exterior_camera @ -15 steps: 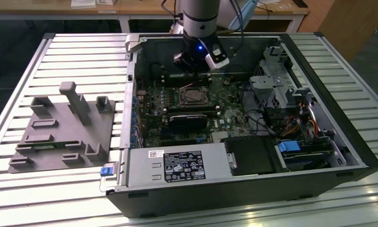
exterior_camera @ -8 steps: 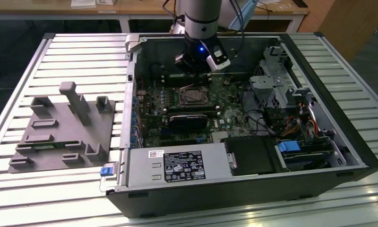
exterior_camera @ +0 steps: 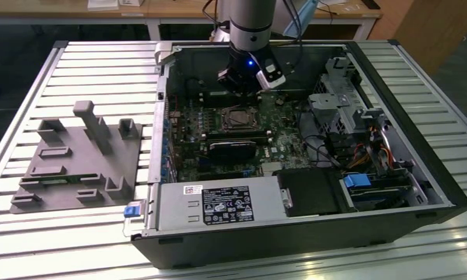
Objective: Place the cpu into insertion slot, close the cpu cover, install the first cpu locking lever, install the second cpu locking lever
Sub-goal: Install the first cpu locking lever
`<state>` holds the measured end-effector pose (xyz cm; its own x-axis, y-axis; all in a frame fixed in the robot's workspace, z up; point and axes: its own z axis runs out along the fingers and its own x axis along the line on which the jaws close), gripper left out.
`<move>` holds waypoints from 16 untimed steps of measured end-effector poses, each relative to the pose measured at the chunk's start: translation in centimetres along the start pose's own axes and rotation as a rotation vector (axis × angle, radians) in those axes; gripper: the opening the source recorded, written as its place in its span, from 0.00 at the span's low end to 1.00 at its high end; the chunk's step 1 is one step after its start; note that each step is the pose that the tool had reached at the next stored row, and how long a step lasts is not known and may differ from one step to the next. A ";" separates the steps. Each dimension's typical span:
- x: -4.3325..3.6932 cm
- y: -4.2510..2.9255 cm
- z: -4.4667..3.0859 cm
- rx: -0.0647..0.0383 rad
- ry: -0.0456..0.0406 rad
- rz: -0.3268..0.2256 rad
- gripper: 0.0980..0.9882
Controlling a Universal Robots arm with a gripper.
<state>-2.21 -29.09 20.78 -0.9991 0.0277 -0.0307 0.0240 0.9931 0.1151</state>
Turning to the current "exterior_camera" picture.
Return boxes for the silver CPU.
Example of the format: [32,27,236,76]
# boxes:
[227,111,251,124]

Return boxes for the metal socket cover frame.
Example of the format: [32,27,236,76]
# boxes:
[219,106,262,131]

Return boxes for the CPU socket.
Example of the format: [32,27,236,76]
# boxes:
[218,105,263,131]

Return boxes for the silver metal drive cage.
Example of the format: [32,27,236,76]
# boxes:
[306,57,386,141]

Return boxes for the pale blue teach pendant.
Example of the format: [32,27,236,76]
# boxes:
[283,0,321,37]

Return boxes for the black graphics card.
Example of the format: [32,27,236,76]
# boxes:
[207,141,259,162]

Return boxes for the green motherboard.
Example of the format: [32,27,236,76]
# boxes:
[163,94,321,183]

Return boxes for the silver chipset heatsink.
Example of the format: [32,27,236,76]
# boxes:
[260,162,282,176]

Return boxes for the black plastic shroud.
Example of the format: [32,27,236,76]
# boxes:
[275,169,347,219]

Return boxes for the hard disk in blue carrier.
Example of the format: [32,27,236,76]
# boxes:
[342,173,413,211]

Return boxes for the silver power supply with label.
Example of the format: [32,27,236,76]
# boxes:
[142,174,291,237]

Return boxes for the wooden cabinet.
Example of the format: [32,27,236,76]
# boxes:
[367,0,467,75]

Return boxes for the grey parts rack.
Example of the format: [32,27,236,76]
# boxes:
[8,100,146,216]

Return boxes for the blue case latch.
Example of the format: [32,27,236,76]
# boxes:
[123,204,142,219]

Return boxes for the wooden desk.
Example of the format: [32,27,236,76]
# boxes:
[0,0,383,40]

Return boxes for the black PC case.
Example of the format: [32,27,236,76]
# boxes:
[130,39,467,271]

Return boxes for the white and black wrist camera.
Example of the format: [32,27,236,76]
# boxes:
[255,57,289,90]

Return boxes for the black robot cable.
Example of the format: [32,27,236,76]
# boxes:
[282,0,307,77]

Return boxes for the thick black cable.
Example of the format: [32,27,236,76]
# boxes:
[298,97,339,169]

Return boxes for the yellow wire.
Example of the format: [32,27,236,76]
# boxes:
[350,145,375,172]

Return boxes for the orange wire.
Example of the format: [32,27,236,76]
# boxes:
[367,127,397,172]

